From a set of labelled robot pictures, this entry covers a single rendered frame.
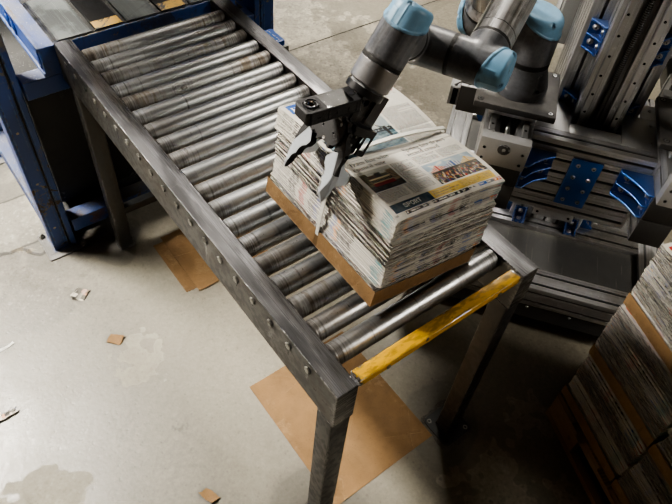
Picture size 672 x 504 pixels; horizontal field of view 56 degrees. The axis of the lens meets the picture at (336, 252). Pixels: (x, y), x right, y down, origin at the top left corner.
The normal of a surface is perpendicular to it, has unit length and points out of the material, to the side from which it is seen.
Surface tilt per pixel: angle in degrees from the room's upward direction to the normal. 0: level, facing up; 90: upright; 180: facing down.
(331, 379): 0
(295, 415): 0
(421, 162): 9
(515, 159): 90
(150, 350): 0
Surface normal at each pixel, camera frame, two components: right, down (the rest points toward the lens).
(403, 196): 0.18, -0.69
